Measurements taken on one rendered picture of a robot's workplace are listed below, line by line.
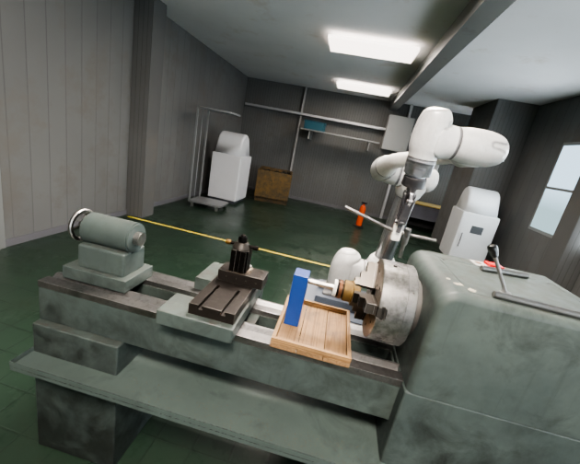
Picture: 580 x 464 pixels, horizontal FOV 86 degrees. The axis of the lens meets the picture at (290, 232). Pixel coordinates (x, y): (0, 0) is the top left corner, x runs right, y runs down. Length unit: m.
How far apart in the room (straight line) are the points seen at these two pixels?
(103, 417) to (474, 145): 1.80
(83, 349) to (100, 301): 0.23
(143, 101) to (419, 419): 4.98
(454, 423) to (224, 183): 6.51
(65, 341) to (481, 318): 1.58
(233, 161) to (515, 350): 6.47
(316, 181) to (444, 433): 8.30
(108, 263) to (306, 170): 8.08
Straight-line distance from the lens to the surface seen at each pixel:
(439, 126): 1.05
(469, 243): 6.58
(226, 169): 7.18
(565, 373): 1.35
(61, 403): 1.90
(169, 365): 1.63
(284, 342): 1.21
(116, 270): 1.52
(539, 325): 1.23
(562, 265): 5.32
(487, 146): 1.11
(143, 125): 5.31
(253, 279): 1.36
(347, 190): 9.21
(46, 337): 1.72
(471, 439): 1.43
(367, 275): 1.29
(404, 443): 1.41
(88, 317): 1.57
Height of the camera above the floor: 1.60
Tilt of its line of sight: 16 degrees down
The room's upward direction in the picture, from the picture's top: 11 degrees clockwise
